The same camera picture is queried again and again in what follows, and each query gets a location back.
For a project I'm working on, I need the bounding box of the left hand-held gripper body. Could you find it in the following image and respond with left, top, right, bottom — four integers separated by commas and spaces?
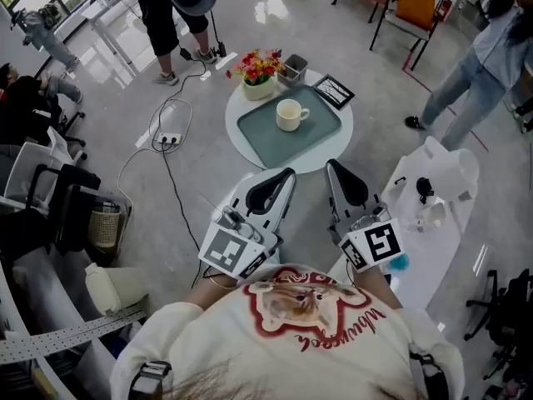
197, 167, 297, 281

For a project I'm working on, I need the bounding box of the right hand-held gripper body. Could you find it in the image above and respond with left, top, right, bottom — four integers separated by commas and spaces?
326, 162, 406, 273

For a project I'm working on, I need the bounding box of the grey-green serving tray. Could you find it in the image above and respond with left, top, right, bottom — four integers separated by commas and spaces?
236, 84, 342, 170

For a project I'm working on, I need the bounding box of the cream ceramic mug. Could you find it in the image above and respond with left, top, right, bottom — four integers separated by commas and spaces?
275, 98, 311, 133

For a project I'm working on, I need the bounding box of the person's right forearm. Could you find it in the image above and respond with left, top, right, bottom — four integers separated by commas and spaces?
351, 267, 403, 310

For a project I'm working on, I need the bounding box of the person's left forearm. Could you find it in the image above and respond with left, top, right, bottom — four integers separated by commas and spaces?
185, 271, 245, 312

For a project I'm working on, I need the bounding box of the small grey box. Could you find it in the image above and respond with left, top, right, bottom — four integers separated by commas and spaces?
276, 53, 309, 89

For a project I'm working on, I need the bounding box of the teal fluffy ball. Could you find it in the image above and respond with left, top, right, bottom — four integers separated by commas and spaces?
390, 252, 411, 273

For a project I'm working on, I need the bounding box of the white curved counter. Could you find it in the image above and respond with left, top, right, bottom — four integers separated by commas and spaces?
328, 136, 480, 313

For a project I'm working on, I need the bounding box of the small black desk gadget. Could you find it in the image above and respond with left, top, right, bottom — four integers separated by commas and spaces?
415, 176, 436, 205

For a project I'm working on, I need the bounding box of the small white mug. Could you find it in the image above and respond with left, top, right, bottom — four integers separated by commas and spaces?
423, 202, 447, 228

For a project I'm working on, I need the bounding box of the round white side table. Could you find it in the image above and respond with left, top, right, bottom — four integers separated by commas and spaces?
224, 67, 355, 175

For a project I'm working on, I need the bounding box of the cream pot of red flowers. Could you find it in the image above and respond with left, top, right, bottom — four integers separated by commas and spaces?
226, 47, 286, 102

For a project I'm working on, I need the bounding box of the cream plastic canister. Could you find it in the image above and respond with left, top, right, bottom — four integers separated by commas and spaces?
84, 262, 150, 317

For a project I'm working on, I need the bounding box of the wicker waste basket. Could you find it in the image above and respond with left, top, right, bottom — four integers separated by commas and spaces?
87, 208, 122, 249

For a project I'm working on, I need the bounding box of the person's white printed t-shirt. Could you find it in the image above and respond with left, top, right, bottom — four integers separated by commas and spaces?
108, 263, 466, 400

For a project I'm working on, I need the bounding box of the black office chair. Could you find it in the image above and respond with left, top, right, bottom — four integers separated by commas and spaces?
464, 267, 533, 382
56, 110, 89, 162

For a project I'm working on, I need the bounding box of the black chair with draped jacket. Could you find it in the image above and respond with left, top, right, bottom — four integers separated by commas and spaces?
24, 162, 103, 262

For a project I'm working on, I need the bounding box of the white chair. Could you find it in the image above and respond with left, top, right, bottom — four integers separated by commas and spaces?
3, 126, 88, 208

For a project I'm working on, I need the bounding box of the white work table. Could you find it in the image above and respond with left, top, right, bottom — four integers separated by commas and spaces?
81, 0, 145, 77

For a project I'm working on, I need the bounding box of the thin gold bracelet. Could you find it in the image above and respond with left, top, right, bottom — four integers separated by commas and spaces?
207, 275, 237, 292

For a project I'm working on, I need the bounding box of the black power cable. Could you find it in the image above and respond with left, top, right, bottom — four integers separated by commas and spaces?
147, 46, 209, 253

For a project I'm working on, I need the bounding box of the black picture frame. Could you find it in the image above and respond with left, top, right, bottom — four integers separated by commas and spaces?
311, 73, 356, 111

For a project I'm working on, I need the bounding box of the white power cable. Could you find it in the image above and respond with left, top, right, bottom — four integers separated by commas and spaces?
117, 97, 195, 241

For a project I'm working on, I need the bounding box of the person's right shoulder strap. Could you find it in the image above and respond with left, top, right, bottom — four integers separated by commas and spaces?
410, 350, 451, 400

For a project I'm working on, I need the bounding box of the person's shoulder strap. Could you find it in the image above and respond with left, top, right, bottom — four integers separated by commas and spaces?
410, 350, 451, 400
127, 360, 173, 400

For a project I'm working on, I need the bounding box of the person's left shoulder strap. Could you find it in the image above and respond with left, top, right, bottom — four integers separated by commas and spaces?
127, 360, 173, 400

